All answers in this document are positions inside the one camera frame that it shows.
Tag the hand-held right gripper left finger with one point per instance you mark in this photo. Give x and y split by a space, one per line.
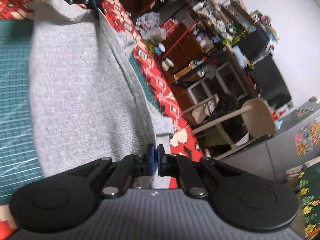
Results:
150 160

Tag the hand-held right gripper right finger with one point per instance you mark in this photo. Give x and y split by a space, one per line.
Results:
161 162

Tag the grey sweater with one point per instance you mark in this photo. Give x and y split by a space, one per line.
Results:
87 92

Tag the white plastic bag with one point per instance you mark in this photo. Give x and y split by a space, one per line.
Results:
148 22

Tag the white tote bag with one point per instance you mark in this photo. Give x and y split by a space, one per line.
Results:
202 110

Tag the red cardboard box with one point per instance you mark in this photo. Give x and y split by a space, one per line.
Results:
170 26

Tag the white drawer unit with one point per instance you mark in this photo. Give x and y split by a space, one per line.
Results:
192 90

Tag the blue white pet bowl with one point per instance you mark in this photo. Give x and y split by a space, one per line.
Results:
159 48

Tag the red patterned blanket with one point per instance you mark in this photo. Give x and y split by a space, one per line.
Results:
152 72

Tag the black desk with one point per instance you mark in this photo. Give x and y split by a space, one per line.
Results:
197 71

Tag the brown wooden drawer cabinet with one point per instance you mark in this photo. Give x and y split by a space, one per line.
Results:
185 50

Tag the beige plastic chair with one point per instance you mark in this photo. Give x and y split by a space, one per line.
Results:
257 120

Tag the grey refrigerator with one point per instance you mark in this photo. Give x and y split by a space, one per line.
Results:
275 155

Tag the black shelf rack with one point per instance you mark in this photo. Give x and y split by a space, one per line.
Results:
225 12

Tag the red paper cup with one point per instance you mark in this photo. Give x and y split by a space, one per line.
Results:
276 115

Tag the green cutting mat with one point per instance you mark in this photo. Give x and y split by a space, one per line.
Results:
15 105

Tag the light blue folded cloth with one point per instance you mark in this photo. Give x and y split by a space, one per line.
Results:
238 57

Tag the black monitor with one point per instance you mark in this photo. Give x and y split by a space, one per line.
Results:
272 80

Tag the colourful fridge magnets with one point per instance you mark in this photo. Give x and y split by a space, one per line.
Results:
307 140

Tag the black computer tower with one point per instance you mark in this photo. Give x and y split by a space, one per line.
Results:
255 47

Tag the green Christmas curtain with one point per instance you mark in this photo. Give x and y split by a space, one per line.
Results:
312 192

